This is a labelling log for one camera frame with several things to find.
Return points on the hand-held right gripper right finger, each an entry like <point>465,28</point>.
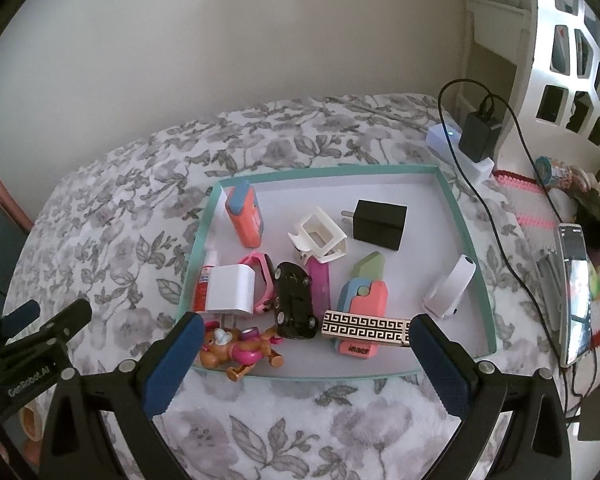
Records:
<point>437,360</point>

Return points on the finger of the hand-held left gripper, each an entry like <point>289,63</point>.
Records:
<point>65,317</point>
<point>22,315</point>

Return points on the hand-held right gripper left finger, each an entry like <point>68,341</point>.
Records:
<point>175,360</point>

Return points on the brown bear toy figure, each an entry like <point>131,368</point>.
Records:
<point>242,352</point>

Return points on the white wrist band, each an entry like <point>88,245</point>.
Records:
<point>452,285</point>

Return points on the black and cream patterned hair clip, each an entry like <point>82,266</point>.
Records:
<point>365,329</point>

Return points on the red and white glue bottle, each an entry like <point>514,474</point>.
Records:
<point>204,285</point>

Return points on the white charger plug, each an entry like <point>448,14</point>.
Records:
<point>232,290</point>

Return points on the green-tipped coral blue utility knife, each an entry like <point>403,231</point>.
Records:
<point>365,300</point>

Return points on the pink wrist watch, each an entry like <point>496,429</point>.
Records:
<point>259,261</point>

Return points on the black toy car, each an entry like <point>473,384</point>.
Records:
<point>295,305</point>

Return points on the purple lighter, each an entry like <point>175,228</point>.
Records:
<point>322,285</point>

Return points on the black charger plug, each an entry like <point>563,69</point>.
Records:
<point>380,225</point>

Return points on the white hair claw clip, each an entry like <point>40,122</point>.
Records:
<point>336,249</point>

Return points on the coral and blue box cutter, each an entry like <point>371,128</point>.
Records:
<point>245,220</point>

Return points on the teal-rimmed white tray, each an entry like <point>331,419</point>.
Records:
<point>405,190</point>

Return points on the person's left hand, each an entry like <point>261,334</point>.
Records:
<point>30,422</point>

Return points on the pink furniture edge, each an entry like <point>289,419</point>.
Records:
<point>5,200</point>

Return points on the grey floral bedspread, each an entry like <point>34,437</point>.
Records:
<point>130,210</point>

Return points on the silver phone stand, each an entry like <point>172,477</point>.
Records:
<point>547,270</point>

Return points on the smartphone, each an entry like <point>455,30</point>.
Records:
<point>575,300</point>

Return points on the pink striped crochet mat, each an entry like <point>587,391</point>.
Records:
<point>535,200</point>

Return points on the white power strip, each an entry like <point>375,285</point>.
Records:
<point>442,137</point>

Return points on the colourful patterned cup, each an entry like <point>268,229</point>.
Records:
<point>555,170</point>

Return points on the black power adapter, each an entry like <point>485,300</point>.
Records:
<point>477,137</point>

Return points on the white lattice furniture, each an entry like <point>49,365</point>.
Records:
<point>540,60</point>

